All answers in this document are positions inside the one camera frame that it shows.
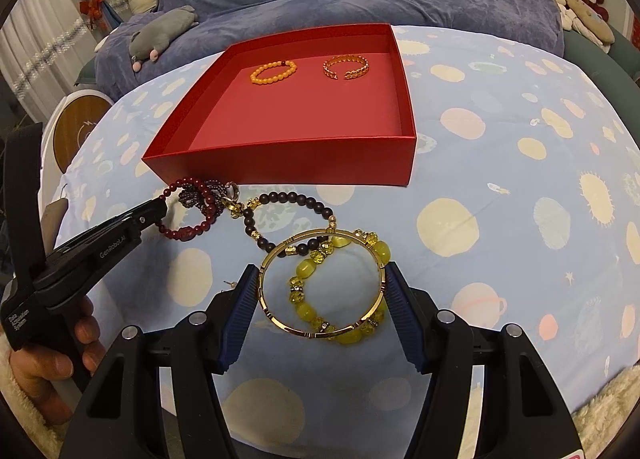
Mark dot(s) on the person's left hand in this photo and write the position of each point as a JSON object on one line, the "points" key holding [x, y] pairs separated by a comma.
{"points": [[42, 374]]}

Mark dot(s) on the thin gold bangle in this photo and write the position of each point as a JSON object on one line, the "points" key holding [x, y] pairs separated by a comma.
{"points": [[305, 334]]}

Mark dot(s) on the grey plush toy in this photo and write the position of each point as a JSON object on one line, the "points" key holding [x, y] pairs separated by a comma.
{"points": [[160, 29]]}

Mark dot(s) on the green sofa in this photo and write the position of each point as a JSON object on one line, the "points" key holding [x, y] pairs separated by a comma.
{"points": [[600, 69]]}

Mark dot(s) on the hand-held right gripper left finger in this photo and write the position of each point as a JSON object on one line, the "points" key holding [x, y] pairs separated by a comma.
{"points": [[240, 321]]}

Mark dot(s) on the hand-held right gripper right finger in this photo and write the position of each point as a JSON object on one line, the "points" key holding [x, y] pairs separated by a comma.
{"points": [[404, 321]]}

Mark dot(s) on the small cream plush toy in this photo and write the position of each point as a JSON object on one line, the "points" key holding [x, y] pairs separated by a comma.
{"points": [[560, 9]]}

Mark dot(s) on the beige plush toy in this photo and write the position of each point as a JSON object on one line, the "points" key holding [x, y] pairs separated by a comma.
{"points": [[595, 24]]}

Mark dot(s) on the white device with wooden disc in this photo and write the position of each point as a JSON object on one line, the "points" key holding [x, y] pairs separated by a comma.
{"points": [[80, 124]]}

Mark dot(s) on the white fluffy cloth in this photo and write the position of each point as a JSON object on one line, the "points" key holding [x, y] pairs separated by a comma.
{"points": [[610, 404]]}

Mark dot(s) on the red ribbon bow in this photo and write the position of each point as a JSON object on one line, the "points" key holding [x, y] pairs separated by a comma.
{"points": [[92, 9]]}

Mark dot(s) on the red cardboard box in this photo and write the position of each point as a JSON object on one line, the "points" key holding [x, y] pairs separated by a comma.
{"points": [[310, 104]]}

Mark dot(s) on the white sheer curtain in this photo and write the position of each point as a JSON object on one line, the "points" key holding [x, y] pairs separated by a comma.
{"points": [[45, 49]]}

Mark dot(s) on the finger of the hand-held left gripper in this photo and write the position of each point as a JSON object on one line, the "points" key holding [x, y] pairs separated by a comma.
{"points": [[150, 216]]}

